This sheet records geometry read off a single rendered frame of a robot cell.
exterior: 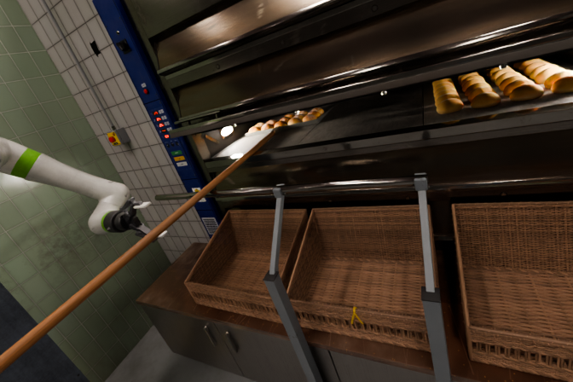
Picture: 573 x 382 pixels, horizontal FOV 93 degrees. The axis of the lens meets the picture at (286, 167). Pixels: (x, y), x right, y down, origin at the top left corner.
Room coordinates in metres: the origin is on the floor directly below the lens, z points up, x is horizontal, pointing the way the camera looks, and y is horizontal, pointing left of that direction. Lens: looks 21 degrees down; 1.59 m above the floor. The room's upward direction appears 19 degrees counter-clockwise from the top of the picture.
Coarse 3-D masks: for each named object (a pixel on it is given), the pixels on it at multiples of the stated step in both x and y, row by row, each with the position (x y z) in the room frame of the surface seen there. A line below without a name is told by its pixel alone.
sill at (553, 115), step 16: (512, 112) 0.88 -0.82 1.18; (528, 112) 0.84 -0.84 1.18; (544, 112) 0.80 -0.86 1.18; (560, 112) 0.78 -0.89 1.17; (416, 128) 1.03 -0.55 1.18; (432, 128) 0.97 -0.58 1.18; (448, 128) 0.94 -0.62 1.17; (464, 128) 0.92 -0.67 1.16; (480, 128) 0.89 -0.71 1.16; (496, 128) 0.87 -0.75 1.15; (304, 144) 1.30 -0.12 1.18; (320, 144) 1.23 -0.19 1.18; (336, 144) 1.17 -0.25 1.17; (352, 144) 1.13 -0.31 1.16; (368, 144) 1.10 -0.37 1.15; (384, 144) 1.07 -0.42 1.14; (208, 160) 1.62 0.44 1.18; (224, 160) 1.52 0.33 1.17; (256, 160) 1.41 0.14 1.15
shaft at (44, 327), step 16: (256, 144) 1.50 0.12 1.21; (240, 160) 1.32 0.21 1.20; (224, 176) 1.19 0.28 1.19; (208, 192) 1.09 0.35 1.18; (160, 224) 0.87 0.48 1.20; (144, 240) 0.80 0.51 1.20; (128, 256) 0.74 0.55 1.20; (112, 272) 0.69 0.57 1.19; (96, 288) 0.65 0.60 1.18; (64, 304) 0.59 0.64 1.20; (48, 320) 0.56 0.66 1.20; (32, 336) 0.52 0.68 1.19; (16, 352) 0.49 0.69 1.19; (0, 368) 0.46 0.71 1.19
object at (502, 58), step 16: (544, 48) 0.70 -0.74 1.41; (560, 48) 0.68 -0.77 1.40; (464, 64) 0.79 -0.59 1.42; (480, 64) 0.77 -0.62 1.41; (496, 64) 0.75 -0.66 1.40; (400, 80) 0.88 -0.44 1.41; (416, 80) 0.86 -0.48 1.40; (336, 96) 1.00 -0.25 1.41; (352, 96) 0.97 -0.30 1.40; (272, 112) 1.14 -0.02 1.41; (288, 112) 1.10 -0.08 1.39; (208, 128) 1.33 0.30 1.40
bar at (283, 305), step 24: (192, 192) 1.18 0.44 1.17; (216, 192) 1.09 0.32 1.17; (240, 192) 1.01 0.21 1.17; (264, 192) 0.95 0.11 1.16; (288, 192) 0.90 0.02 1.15; (432, 264) 0.55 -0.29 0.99; (432, 288) 0.50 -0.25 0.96; (288, 312) 0.73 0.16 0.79; (432, 312) 0.48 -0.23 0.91; (288, 336) 0.74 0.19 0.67; (432, 336) 0.48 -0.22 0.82; (312, 360) 0.74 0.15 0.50; (432, 360) 0.49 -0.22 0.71
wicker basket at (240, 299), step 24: (240, 216) 1.49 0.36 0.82; (264, 216) 1.40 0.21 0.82; (288, 216) 1.31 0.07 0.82; (216, 240) 1.40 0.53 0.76; (240, 240) 1.48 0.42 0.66; (264, 240) 1.38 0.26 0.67; (288, 240) 1.29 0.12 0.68; (216, 264) 1.33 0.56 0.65; (240, 264) 1.35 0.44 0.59; (264, 264) 1.28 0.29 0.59; (288, 264) 1.02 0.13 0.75; (192, 288) 1.15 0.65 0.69; (216, 288) 1.04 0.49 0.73; (240, 288) 1.15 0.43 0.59; (264, 288) 1.10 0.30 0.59; (240, 312) 1.00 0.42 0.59; (264, 312) 0.92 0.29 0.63
